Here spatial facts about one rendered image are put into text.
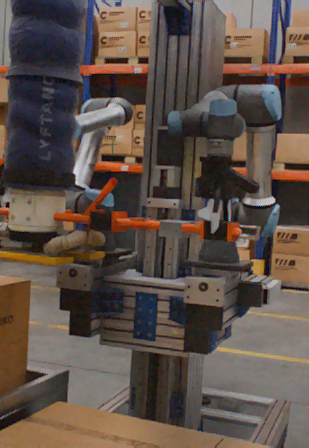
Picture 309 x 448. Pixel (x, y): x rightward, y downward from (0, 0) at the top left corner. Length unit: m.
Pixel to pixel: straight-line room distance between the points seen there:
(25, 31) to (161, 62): 0.82
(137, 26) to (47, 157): 8.01
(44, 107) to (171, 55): 0.84
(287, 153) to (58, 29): 7.24
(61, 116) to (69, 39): 0.23
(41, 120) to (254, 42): 7.51
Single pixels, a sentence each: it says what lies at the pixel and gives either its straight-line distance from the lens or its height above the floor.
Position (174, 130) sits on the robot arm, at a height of 1.46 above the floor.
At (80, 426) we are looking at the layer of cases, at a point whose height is 0.54.
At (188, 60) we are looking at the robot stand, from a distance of 2.69.
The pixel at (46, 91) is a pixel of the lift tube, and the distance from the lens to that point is 2.00.
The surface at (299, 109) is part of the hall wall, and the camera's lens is 10.44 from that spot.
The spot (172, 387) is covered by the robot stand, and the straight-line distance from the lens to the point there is 2.72.
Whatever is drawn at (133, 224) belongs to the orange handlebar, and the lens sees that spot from 1.89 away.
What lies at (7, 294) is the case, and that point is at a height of 0.91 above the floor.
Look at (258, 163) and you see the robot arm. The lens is 2.32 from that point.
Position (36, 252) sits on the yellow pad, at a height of 1.09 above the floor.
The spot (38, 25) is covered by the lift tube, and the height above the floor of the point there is 1.74.
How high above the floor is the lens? 1.30
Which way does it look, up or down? 3 degrees down
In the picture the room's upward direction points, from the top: 3 degrees clockwise
